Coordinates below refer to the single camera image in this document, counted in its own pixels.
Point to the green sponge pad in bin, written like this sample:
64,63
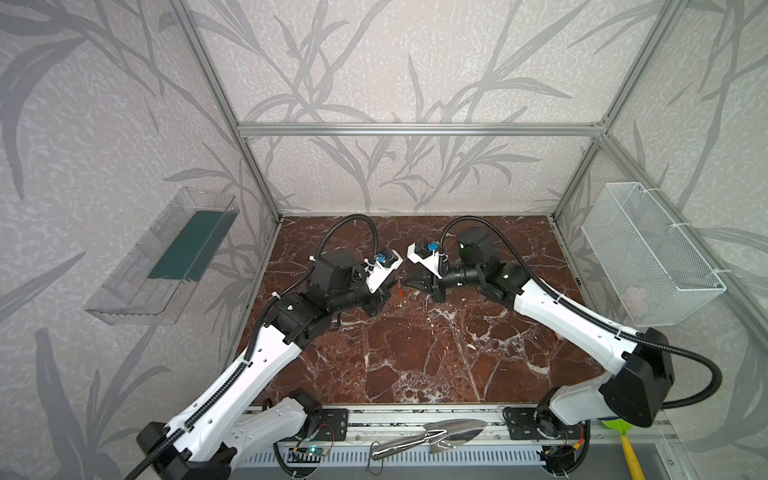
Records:
190,253

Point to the pink object in basket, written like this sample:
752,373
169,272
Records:
636,301

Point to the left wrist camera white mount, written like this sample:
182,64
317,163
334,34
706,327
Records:
384,264

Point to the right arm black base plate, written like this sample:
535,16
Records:
520,423

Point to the clear plastic wall bin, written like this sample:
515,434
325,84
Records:
128,296

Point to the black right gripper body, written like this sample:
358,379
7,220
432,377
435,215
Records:
436,284

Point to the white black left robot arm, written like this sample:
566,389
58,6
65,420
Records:
212,436

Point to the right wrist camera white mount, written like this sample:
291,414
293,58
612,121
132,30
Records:
431,255

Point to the green circuit board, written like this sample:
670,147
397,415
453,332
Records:
310,454

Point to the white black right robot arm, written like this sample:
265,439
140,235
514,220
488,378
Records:
637,375

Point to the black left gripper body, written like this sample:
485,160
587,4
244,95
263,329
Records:
372,300

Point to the silver metal garden trowel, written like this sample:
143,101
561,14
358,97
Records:
439,436

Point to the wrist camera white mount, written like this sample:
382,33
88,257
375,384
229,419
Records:
384,264
431,255

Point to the white wire mesh basket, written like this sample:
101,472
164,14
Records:
639,244

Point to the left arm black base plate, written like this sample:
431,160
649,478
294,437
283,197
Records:
329,424

